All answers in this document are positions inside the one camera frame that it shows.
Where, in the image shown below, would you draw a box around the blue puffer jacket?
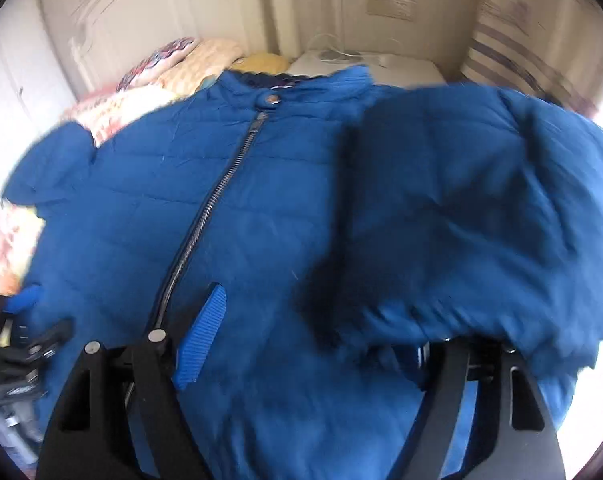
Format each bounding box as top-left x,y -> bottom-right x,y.
3,67 -> 603,479

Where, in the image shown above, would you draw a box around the patterned red blue pillow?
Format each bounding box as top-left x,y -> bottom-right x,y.
117,37 -> 199,91

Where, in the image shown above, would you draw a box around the white wooden headboard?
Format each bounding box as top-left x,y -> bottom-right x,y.
41,0 -> 303,96

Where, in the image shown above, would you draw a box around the white nightstand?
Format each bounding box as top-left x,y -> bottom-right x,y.
288,49 -> 446,89

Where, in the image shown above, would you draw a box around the white wardrobe doors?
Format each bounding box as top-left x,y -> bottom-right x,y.
0,0 -> 78,126

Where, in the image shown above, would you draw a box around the floral bed quilt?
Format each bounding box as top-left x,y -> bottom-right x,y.
0,39 -> 244,296

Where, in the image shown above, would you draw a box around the yellow pillow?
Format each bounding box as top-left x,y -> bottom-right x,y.
230,52 -> 290,75

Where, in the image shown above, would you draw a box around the wall power socket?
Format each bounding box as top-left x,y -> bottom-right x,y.
367,0 -> 416,22

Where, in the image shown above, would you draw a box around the beige striped curtain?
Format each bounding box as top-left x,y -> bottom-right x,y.
461,0 -> 603,118

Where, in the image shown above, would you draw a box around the white charging cable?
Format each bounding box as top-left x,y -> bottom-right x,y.
305,31 -> 377,64

